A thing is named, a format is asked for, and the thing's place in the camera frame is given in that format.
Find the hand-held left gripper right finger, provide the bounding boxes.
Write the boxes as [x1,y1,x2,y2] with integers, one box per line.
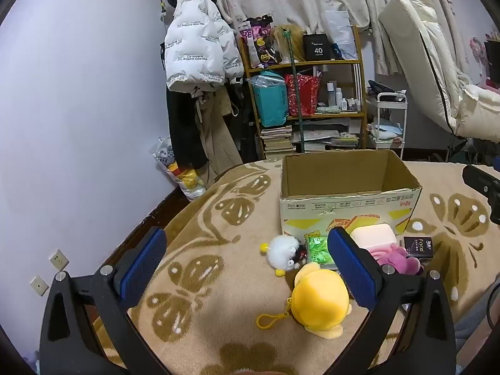
[327,227,458,375]

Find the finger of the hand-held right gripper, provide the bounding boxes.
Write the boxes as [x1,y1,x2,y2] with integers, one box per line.
[462,164,500,225]

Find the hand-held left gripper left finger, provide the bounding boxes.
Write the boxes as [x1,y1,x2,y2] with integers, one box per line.
[39,227,168,375]

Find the pink plush toy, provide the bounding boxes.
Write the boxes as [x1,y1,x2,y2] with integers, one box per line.
[367,242,424,276]

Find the yellow plush toy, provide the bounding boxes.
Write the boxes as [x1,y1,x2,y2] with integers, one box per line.
[256,262,352,340]

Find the black face box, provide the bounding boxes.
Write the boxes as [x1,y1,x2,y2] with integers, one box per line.
[402,236,435,260]

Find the cardboard box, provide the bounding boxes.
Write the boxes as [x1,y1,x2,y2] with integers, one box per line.
[279,149,423,251]

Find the green tissue pack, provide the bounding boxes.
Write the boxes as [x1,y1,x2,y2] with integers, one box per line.
[305,235,338,270]

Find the pale pink soap block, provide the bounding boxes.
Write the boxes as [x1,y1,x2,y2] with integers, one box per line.
[349,222,398,251]

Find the white fluffy plush toy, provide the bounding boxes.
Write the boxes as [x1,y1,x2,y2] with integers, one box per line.
[260,235,309,277]

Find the cream pillow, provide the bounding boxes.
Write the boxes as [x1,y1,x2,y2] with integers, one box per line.
[457,84,500,141]

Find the patterned beige blanket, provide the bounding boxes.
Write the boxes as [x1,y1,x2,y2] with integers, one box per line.
[90,158,500,375]

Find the plastic bag of toys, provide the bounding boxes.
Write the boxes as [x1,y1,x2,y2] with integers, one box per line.
[152,137,208,202]

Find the white cart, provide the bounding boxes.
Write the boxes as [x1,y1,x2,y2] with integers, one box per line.
[367,91,409,161]

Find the blue white folded cloth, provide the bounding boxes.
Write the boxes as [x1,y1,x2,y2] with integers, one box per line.
[369,121,403,141]

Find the pink flower decoration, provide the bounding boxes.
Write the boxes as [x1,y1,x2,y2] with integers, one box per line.
[469,37,493,87]

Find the pile of books and papers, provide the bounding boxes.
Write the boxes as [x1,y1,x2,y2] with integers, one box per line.
[302,119,362,153]

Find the black hanging garment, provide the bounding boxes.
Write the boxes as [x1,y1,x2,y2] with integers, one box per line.
[166,86,209,170]

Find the person's grey clothing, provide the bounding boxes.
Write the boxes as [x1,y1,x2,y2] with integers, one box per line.
[455,308,500,375]

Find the cream mattress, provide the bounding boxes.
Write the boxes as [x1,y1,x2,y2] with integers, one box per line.
[378,0,500,143]

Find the beige trousers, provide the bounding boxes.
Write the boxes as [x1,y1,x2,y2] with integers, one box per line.
[193,92,243,182]

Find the stack of books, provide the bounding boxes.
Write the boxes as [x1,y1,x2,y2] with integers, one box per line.
[260,125,295,160]

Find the green pole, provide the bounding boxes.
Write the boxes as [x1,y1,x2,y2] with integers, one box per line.
[284,33,306,154]

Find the row of cosmetic bottles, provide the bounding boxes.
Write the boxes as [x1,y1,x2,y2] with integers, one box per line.
[326,81,362,112]

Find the black hanging bag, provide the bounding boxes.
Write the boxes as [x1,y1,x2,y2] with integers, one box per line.
[227,82,258,163]

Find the red patterned bag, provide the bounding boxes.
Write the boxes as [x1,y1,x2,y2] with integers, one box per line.
[284,72,323,117]

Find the teal bag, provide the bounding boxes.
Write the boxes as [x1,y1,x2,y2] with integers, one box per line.
[252,72,290,128]

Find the white plastic bag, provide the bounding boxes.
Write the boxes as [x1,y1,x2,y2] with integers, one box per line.
[320,10,358,61]

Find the clear plastic bag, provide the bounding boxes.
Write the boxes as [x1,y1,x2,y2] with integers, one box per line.
[246,74,286,88]

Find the wooden shelf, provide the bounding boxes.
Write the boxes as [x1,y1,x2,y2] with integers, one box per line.
[236,25,368,161]

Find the white puffer jacket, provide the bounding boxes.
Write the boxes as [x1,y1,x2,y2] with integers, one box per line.
[163,0,245,93]

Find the blonde wig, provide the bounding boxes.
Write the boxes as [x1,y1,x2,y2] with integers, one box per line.
[271,23,307,63]

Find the printed purple black bag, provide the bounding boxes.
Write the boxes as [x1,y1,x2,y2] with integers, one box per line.
[239,15,280,69]

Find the wall socket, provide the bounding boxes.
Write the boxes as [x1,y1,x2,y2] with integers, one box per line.
[49,249,70,271]
[30,276,49,297]

